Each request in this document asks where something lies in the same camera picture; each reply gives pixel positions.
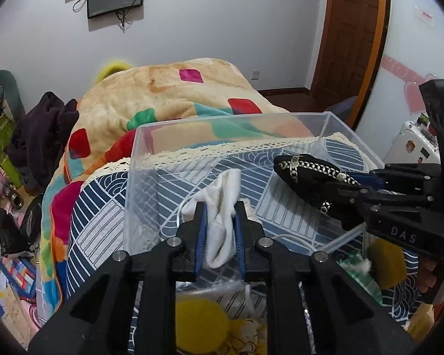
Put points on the brown wooden door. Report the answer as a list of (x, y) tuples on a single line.
[(353, 39)]

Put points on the right hand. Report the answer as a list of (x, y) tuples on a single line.
[(425, 279)]

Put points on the white sock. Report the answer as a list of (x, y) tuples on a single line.
[(220, 197)]

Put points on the wall socket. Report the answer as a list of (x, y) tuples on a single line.
[(255, 75)]

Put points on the clear plastic storage box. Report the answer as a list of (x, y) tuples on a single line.
[(172, 160)]

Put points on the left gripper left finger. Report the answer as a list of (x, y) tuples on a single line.
[(201, 217)]

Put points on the yellow curved headboard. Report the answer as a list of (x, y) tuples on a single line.
[(112, 68)]

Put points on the dark purple garment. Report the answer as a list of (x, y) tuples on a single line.
[(39, 140)]

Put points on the colourful fleece blanket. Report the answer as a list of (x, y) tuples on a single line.
[(170, 100)]

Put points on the green cardboard box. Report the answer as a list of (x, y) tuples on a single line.
[(6, 129)]

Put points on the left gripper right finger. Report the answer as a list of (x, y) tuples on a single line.
[(240, 222)]

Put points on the grey plush toy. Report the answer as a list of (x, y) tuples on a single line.
[(10, 101)]

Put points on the yellow sponge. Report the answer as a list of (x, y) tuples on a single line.
[(388, 263)]

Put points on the white suitcase with stickers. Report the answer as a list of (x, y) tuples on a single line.
[(416, 143)]

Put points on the yellow fuzzy ball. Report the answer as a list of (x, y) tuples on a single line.
[(201, 326)]

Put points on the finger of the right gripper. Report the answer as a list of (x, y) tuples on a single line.
[(368, 180), (351, 207)]

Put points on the green knitted glove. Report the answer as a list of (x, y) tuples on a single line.
[(359, 268)]

